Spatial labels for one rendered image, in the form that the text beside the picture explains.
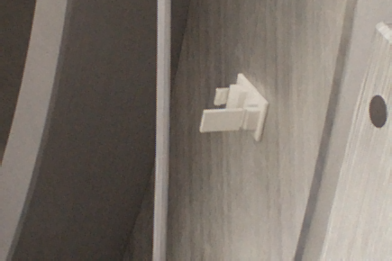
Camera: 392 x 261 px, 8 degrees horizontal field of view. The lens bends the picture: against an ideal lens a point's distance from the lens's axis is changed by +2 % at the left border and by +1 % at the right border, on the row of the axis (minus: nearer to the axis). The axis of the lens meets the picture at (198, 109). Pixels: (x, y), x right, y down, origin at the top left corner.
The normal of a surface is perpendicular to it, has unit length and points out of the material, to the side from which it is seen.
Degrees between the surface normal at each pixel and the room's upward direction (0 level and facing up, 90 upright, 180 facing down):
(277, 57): 90
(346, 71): 90
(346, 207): 90
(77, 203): 127
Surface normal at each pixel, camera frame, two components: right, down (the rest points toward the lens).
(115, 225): 0.36, 0.68
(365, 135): -0.89, 0.06
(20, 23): 0.39, -0.37
